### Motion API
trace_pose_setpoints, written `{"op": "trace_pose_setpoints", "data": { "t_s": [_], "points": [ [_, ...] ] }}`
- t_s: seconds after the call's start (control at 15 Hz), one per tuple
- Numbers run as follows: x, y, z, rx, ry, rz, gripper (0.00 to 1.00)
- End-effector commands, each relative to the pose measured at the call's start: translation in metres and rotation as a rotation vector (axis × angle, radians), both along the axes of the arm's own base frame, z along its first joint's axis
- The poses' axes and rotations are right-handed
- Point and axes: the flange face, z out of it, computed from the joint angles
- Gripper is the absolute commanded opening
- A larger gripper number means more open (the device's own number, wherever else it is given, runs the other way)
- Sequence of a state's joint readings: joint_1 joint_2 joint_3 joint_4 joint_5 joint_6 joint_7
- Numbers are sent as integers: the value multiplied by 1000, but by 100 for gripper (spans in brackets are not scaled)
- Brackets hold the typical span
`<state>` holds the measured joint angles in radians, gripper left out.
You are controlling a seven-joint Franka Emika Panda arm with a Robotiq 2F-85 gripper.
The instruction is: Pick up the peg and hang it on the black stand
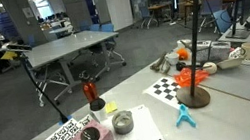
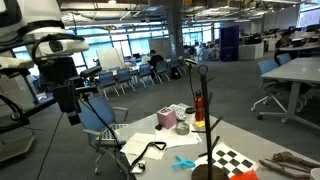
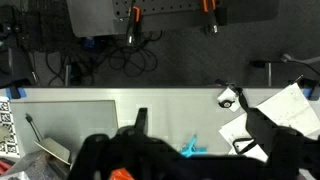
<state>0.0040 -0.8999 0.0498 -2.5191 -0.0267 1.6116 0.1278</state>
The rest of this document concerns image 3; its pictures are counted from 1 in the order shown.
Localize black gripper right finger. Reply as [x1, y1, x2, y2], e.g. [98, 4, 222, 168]
[245, 107, 282, 161]

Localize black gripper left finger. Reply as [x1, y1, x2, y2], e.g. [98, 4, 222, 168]
[133, 107, 149, 138]

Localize blue plastic peg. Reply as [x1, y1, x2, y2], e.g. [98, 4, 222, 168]
[179, 134, 208, 159]

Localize white paper sheet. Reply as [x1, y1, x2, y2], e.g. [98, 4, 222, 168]
[254, 83, 320, 139]
[218, 112, 268, 164]

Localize orange plastic bag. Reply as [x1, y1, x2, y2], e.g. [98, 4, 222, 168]
[109, 168, 135, 180]

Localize blue tape piece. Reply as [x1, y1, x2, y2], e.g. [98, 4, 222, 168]
[301, 87, 316, 101]
[5, 87, 28, 100]

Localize black thin rod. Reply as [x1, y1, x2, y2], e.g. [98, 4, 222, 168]
[24, 113, 44, 142]

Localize grey metal plate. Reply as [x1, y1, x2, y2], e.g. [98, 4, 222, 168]
[66, 0, 280, 38]

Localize black perforated breadboard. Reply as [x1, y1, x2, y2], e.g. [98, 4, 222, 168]
[111, 0, 223, 19]

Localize grey speckled tissue box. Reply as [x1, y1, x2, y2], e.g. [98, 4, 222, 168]
[0, 149, 71, 180]

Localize small fiducial tag sheet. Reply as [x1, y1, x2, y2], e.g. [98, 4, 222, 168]
[0, 96, 21, 158]

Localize red fabric piece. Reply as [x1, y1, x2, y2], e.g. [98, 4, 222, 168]
[0, 158, 17, 177]

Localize black strap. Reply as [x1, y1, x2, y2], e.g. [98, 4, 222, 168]
[214, 78, 258, 156]

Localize black floor cables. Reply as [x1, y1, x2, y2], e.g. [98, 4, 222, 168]
[44, 31, 159, 86]

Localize orange handled clamp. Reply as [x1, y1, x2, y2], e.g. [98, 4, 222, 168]
[200, 0, 220, 35]
[125, 5, 143, 47]

